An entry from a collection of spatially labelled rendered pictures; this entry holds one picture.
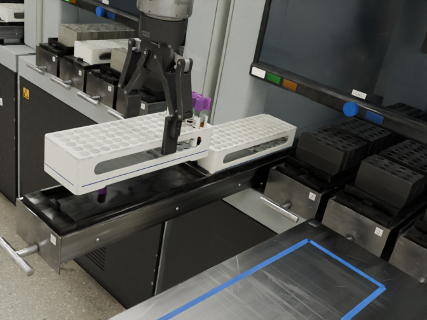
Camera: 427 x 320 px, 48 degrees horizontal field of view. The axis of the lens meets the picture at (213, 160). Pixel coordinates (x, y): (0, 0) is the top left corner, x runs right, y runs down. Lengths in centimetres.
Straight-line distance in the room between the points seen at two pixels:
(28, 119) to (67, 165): 117
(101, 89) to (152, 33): 72
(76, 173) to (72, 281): 121
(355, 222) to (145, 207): 42
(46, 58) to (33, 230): 99
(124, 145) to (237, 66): 49
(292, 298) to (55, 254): 36
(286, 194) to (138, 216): 37
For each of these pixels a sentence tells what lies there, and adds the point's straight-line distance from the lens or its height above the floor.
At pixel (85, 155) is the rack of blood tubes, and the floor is 91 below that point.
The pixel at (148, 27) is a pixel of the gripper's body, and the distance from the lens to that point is 79.
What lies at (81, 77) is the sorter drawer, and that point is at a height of 78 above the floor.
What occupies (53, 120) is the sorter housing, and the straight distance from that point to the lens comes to 176.
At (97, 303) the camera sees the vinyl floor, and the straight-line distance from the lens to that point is 185.
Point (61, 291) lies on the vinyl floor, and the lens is 189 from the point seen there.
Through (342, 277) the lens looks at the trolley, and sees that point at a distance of 78.
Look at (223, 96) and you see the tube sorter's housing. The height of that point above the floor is 88.
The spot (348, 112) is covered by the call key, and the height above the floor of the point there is 97.
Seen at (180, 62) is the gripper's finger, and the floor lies 106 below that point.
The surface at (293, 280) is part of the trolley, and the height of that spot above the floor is 82.
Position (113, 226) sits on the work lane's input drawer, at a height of 79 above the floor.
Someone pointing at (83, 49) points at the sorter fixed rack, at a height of 85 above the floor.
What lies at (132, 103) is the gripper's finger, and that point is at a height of 95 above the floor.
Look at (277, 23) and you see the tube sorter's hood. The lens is 112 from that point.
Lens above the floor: 125
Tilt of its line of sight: 25 degrees down
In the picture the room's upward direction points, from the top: 11 degrees clockwise
